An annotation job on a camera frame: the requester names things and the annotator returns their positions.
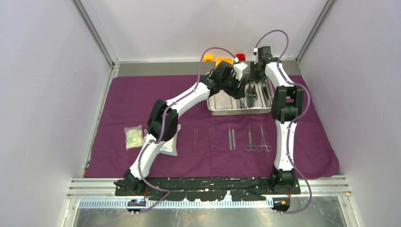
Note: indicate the purple cloth wrap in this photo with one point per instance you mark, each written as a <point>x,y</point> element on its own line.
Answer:
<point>130,101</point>

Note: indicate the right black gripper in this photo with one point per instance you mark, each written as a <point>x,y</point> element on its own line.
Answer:
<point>253,77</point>

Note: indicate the white sterile pouch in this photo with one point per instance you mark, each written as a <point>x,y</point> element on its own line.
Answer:
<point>169,148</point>

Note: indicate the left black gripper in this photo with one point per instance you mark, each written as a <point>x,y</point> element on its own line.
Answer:
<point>237,93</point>

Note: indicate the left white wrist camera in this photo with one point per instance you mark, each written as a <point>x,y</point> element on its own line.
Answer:
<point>239,68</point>

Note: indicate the orange yellow toy block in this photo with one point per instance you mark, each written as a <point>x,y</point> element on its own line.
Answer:
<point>220,59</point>

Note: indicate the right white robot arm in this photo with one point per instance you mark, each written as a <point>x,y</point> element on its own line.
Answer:
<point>287,105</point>

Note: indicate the green packet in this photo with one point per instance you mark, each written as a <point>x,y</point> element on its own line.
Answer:
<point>133,137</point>

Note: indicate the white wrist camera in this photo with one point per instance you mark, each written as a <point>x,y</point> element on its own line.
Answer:
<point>239,68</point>
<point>255,52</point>

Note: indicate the steel instrument tray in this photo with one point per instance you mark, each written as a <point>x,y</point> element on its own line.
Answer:
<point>223,104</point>

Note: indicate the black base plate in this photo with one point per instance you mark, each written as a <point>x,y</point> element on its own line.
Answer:
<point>204,188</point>

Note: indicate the steel tweezers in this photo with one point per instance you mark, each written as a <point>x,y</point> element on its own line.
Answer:
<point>211,131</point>
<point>195,138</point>

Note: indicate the steel surgical scissors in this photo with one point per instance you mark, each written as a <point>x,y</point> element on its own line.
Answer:
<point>263,145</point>
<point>250,146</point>

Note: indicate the steel surgical forceps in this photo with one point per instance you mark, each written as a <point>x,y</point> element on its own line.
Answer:
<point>251,91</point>

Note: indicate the red block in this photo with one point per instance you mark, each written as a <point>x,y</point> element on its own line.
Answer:
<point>240,56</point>

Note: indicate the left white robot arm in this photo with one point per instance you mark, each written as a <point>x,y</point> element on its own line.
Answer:
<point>163,119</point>

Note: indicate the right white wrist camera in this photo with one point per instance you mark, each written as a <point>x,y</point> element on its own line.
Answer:
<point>255,52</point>

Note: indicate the small orange block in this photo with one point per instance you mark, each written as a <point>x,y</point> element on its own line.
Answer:
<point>208,58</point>

